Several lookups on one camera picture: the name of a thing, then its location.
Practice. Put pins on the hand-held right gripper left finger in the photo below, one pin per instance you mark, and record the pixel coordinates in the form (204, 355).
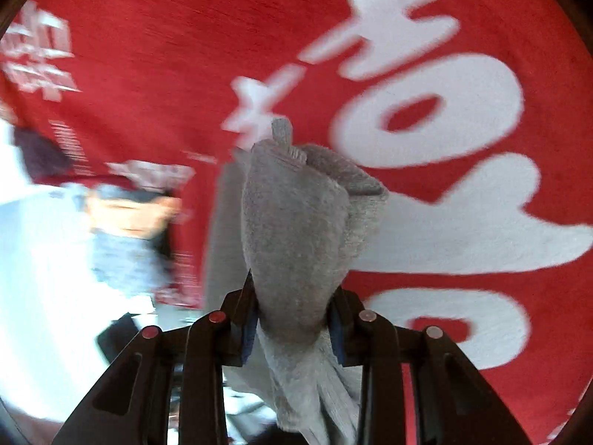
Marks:
(249, 338)

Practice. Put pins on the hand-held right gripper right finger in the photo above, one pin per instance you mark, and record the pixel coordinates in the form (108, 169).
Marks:
(337, 338)

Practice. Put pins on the grey knitted sweater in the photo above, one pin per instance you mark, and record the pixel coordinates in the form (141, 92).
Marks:
(292, 241)

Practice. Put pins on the black object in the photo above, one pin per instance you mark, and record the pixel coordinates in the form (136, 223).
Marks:
(116, 336)

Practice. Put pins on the blue and orange cloth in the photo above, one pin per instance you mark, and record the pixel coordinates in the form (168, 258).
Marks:
(127, 227)

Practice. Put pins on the red blanket with white print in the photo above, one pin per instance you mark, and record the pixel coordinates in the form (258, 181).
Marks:
(162, 55)

